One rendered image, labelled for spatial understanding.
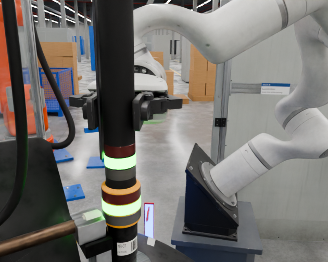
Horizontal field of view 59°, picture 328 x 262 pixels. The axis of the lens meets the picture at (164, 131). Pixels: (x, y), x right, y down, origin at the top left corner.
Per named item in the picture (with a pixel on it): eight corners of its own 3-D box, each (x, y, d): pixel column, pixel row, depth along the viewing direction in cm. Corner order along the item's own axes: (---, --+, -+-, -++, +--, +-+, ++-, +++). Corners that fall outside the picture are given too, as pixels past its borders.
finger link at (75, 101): (121, 97, 41) (136, 104, 36) (64, 101, 37) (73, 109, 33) (121, 89, 41) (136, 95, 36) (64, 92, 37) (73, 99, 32)
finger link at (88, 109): (110, 115, 35) (95, 131, 28) (83, 114, 35) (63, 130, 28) (109, 89, 34) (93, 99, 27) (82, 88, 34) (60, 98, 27)
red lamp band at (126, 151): (111, 160, 29) (111, 148, 28) (99, 149, 31) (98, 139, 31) (141, 154, 30) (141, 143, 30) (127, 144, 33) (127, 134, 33)
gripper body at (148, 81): (168, 112, 46) (167, 132, 35) (105, 111, 47) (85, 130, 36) (169, 65, 44) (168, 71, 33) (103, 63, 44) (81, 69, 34)
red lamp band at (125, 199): (110, 209, 29) (110, 198, 29) (96, 191, 33) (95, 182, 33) (148, 198, 32) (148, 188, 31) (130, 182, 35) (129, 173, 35)
